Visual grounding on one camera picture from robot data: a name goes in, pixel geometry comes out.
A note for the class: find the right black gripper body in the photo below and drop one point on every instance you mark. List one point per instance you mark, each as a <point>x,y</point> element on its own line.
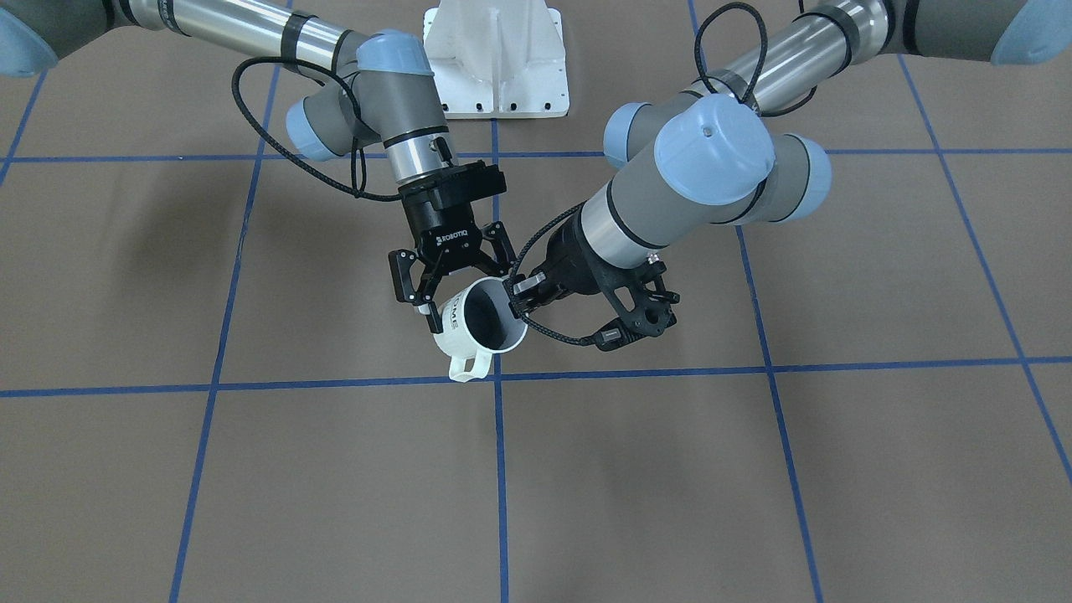
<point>441,237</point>

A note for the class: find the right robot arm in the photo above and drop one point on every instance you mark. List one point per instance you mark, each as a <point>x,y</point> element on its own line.
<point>376,89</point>

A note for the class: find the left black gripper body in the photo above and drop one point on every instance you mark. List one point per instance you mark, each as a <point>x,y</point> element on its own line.
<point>568,255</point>

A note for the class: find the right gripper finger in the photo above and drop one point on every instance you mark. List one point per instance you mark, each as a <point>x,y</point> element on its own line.
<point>415,277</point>
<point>503,257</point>

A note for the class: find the white ceramic mug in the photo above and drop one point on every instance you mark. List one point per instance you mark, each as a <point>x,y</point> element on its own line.
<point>477,324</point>

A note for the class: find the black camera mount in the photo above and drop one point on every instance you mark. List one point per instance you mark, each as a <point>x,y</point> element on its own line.
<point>638,296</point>

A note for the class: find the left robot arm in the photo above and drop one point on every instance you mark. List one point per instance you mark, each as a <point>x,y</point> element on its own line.
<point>706,157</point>

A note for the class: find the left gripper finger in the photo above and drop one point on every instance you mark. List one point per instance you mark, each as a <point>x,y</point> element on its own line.
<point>530,293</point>

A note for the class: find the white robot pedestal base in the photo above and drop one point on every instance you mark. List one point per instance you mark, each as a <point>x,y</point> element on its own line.
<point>498,59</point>

